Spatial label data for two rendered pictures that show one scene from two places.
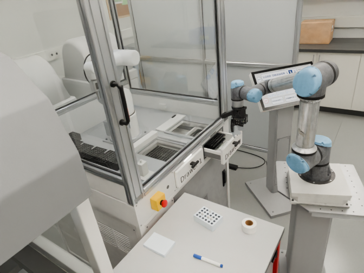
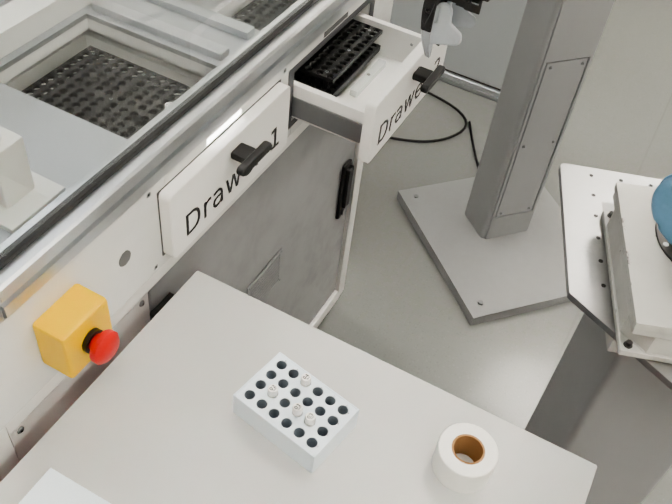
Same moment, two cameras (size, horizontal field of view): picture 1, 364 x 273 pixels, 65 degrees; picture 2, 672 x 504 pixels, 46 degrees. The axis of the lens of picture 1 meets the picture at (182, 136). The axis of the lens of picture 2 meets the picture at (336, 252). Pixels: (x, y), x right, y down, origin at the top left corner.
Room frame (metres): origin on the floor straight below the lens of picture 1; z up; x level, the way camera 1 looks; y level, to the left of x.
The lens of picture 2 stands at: (0.57, 0.02, 1.60)
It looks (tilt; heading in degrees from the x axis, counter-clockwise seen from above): 46 degrees down; 346
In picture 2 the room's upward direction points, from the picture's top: 8 degrees clockwise
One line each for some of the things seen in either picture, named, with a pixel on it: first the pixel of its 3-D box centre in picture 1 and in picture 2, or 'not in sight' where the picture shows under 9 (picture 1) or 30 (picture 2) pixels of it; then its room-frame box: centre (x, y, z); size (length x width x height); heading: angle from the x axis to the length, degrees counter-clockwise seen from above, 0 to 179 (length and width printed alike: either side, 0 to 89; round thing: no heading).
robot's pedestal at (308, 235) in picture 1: (307, 232); (612, 413); (1.25, -0.72, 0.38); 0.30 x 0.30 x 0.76; 73
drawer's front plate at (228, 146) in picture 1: (232, 146); (407, 87); (1.58, -0.32, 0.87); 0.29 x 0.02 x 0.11; 143
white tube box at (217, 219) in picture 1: (208, 218); (295, 410); (1.07, -0.08, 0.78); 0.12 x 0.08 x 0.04; 43
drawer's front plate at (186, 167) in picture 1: (190, 167); (230, 165); (1.40, -0.03, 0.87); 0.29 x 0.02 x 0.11; 143
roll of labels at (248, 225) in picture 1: (248, 226); (464, 457); (0.99, -0.27, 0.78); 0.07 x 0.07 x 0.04
